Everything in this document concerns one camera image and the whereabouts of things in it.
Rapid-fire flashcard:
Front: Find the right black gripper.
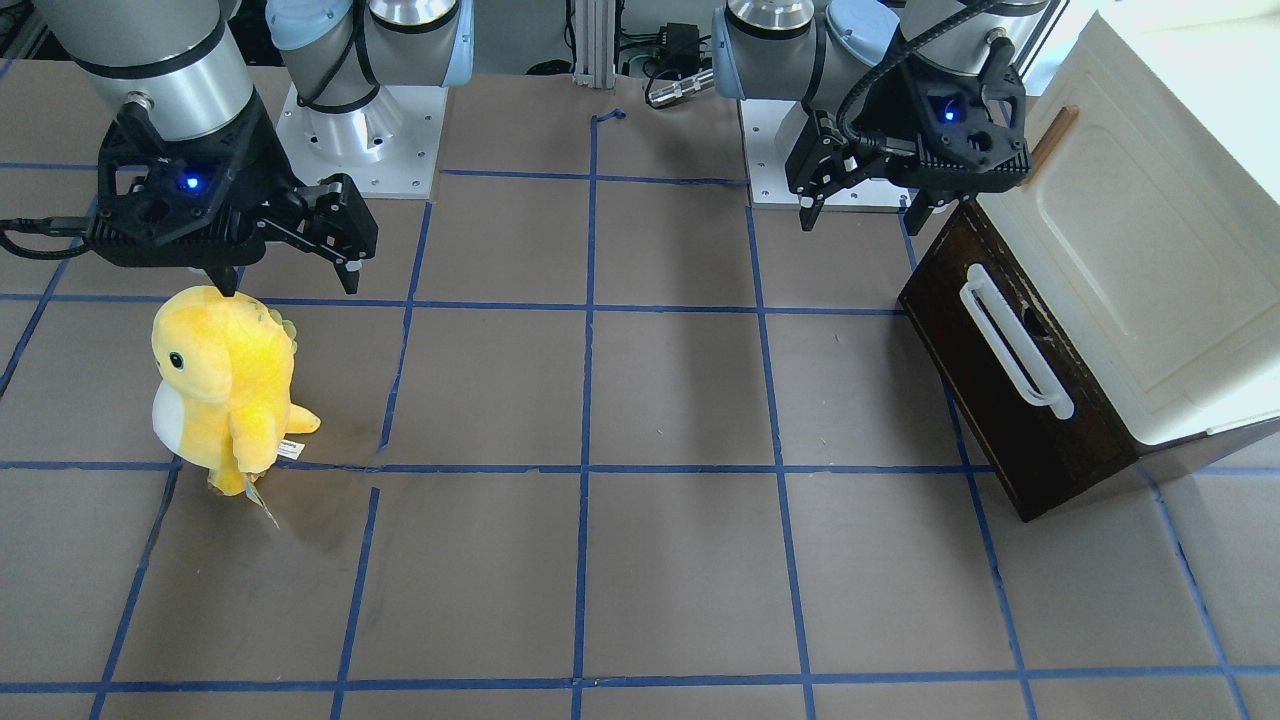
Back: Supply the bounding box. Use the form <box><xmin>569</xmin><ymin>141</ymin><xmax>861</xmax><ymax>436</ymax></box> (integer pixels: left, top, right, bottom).
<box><xmin>200</xmin><ymin>95</ymin><xmax>379</xmax><ymax>299</ymax></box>

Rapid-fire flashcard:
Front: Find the aluminium frame post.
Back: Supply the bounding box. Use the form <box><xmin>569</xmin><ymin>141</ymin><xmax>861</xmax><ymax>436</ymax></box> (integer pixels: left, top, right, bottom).
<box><xmin>570</xmin><ymin>0</ymin><xmax>620</xmax><ymax>92</ymax></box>

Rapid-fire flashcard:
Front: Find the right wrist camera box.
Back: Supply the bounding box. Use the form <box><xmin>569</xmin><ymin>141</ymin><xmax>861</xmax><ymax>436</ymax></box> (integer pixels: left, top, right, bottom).
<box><xmin>83</xmin><ymin>91</ymin><xmax>266</xmax><ymax>273</ymax></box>

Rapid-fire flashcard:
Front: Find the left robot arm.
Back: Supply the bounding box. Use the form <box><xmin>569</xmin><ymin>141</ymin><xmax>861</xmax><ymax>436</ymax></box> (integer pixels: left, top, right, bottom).
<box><xmin>710</xmin><ymin>1</ymin><xmax>1050</xmax><ymax>234</ymax></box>

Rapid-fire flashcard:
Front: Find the yellow plush dinosaur toy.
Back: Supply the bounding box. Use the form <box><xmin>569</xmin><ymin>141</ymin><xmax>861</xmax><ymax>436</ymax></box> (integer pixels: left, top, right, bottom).
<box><xmin>151</xmin><ymin>286</ymin><xmax>321</xmax><ymax>502</ymax></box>

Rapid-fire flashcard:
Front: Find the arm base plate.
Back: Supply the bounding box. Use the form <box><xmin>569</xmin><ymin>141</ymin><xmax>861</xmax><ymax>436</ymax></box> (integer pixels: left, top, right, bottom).
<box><xmin>276</xmin><ymin>86</ymin><xmax>449</xmax><ymax>200</ymax></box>
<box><xmin>739</xmin><ymin>95</ymin><xmax>936</xmax><ymax>211</ymax></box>

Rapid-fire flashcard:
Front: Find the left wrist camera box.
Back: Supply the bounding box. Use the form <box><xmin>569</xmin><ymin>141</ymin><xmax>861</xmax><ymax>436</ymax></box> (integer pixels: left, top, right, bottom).
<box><xmin>854</xmin><ymin>38</ymin><xmax>1033</xmax><ymax>193</ymax></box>

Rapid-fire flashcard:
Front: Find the black power adapter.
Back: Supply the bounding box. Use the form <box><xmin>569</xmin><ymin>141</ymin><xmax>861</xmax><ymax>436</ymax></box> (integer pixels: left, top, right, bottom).
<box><xmin>655</xmin><ymin>22</ymin><xmax>701</xmax><ymax>77</ymax></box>

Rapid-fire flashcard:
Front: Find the dark wooden drawer box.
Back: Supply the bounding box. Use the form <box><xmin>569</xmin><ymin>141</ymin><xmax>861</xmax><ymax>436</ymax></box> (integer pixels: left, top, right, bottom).
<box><xmin>899</xmin><ymin>201</ymin><xmax>1277</xmax><ymax>521</ymax></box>

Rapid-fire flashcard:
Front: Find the white drawer handle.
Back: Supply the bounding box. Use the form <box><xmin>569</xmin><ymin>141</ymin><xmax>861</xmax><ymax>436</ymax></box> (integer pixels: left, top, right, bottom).
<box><xmin>957</xmin><ymin>263</ymin><xmax>1075</xmax><ymax>421</ymax></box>

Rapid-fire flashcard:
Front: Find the cream plastic storage box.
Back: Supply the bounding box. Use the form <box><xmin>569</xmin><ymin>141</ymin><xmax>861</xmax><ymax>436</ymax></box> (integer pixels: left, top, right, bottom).
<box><xmin>980</xmin><ymin>1</ymin><xmax>1279</xmax><ymax>445</ymax></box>

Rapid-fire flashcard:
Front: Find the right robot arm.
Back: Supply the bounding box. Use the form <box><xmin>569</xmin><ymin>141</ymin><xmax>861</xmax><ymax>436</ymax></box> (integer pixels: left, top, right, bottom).
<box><xmin>3</xmin><ymin>1</ymin><xmax>474</xmax><ymax>296</ymax></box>

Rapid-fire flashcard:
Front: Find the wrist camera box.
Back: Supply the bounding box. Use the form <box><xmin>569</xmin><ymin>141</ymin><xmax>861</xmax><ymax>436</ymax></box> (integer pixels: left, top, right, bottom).
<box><xmin>83</xmin><ymin>91</ymin><xmax>266</xmax><ymax>273</ymax></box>
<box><xmin>854</xmin><ymin>38</ymin><xmax>1033</xmax><ymax>193</ymax></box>

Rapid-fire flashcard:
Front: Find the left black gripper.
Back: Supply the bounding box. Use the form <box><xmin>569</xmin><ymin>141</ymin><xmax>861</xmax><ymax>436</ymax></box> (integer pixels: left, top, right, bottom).
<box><xmin>785</xmin><ymin>101</ymin><xmax>961</xmax><ymax>237</ymax></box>

